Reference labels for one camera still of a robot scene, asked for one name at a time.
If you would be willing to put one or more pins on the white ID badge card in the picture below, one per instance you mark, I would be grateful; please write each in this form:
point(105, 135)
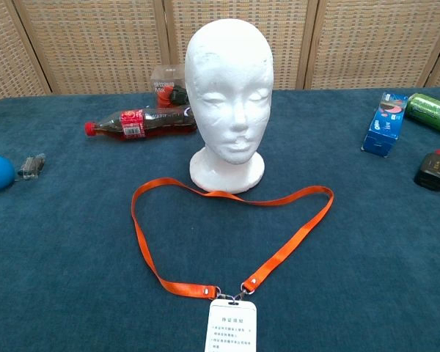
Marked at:
point(231, 330)

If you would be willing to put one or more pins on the white foam mannequin head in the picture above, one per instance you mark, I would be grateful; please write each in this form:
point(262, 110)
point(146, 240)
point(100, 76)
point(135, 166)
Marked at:
point(227, 73)

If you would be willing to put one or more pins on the cola bottle with red cap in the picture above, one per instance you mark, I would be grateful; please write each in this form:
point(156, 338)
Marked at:
point(132, 124)

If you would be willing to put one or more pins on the clear plastic box red contents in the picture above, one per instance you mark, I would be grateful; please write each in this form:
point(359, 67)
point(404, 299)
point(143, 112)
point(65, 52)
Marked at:
point(165, 82)

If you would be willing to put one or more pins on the blue table cloth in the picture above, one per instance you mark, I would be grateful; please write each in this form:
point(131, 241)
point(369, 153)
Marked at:
point(77, 256)

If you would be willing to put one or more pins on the blue Oreo cookie box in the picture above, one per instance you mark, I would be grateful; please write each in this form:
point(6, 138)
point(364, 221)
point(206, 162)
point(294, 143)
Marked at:
point(385, 124)

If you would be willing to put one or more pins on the woven wooden folding screen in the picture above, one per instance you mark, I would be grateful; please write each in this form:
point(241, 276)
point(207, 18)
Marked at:
point(95, 44)

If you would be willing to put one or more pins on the small clear wrapped metal item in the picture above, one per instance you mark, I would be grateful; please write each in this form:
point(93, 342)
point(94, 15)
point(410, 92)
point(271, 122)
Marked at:
point(31, 168)

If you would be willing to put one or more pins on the small black bottle red cap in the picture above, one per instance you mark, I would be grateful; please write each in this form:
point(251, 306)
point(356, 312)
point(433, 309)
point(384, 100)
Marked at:
point(434, 170)

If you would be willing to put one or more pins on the green drink can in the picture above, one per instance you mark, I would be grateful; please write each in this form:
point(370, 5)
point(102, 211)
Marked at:
point(430, 111)

